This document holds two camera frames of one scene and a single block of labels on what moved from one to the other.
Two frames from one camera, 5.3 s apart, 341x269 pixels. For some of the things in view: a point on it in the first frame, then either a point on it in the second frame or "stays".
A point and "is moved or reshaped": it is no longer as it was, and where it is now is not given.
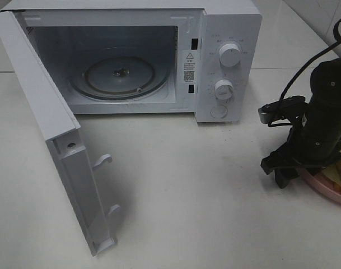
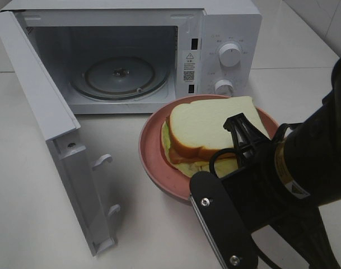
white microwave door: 62,133 stays
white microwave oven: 204,57 stays
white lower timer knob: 223,89 stays
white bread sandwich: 338,174 is moved or reshaped
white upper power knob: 230,54 stays
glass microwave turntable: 120,77 stays
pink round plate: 326,185 is moved or reshaped
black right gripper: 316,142 to 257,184
